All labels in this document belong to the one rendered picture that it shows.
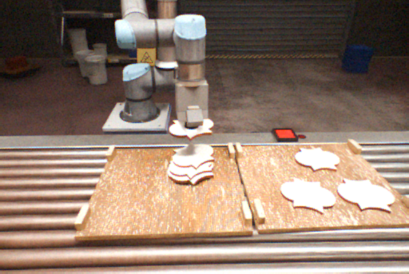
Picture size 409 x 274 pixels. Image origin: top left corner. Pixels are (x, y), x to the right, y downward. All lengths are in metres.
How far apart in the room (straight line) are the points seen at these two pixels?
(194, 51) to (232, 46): 4.83
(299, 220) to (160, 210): 0.34
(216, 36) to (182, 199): 4.83
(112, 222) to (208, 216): 0.23
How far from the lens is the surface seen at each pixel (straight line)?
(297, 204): 0.77
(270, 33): 5.61
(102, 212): 0.77
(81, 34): 5.36
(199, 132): 0.78
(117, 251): 0.70
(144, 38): 0.78
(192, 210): 0.73
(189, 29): 0.69
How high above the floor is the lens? 1.46
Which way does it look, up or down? 27 degrees down
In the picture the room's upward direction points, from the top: straight up
